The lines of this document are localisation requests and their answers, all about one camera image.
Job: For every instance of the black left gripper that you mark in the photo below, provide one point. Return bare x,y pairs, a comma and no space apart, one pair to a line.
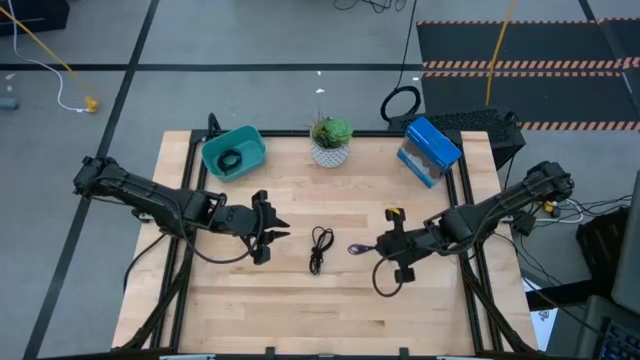
240,220

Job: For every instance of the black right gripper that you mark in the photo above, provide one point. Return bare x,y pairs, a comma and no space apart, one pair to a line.
405,245

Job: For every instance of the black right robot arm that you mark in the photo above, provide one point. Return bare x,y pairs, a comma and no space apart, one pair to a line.
500,205

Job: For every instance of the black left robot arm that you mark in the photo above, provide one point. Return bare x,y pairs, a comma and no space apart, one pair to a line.
150,197

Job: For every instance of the yellow tape tag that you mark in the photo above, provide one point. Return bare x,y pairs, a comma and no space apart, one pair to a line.
395,211

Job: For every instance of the teal plastic bin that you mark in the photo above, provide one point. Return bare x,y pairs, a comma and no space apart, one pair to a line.
250,145

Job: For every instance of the white patterned plant pot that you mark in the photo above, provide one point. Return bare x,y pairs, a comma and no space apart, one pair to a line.
330,157

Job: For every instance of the blue DualShock controller box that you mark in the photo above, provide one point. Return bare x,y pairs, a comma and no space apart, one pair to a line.
432,145

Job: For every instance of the green succulent plant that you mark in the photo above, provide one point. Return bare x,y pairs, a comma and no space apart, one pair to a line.
335,132

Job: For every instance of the black perforated case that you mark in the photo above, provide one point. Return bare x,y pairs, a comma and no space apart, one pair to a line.
480,122

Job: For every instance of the white paper sheet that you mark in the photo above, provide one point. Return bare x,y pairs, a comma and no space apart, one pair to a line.
540,320

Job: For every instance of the black keyboard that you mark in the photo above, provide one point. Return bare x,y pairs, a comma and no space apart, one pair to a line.
622,345

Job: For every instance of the black mat with hazard stripes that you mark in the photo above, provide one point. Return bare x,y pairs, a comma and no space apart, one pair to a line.
550,45

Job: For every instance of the black cabinet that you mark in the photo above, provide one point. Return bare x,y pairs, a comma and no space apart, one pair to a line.
30,17

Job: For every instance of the black aluminium table frame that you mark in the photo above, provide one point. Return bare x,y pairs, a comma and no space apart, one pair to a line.
187,280

